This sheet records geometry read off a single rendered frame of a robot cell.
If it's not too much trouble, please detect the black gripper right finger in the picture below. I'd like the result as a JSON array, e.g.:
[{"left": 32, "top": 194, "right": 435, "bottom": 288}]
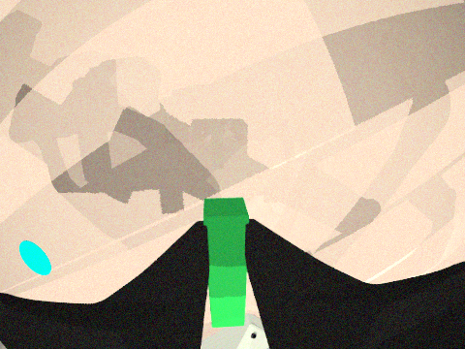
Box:
[{"left": 245, "top": 218, "right": 465, "bottom": 349}]

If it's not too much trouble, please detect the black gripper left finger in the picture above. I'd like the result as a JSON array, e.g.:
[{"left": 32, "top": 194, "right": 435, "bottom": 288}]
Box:
[{"left": 0, "top": 220, "right": 209, "bottom": 349}]

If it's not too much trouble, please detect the cyan circle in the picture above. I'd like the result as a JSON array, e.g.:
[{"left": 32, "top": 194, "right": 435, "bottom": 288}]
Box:
[{"left": 19, "top": 240, "right": 51, "bottom": 275}]

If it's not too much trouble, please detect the green rectangular post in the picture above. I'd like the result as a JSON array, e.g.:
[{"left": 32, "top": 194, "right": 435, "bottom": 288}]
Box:
[{"left": 202, "top": 198, "right": 249, "bottom": 327}]

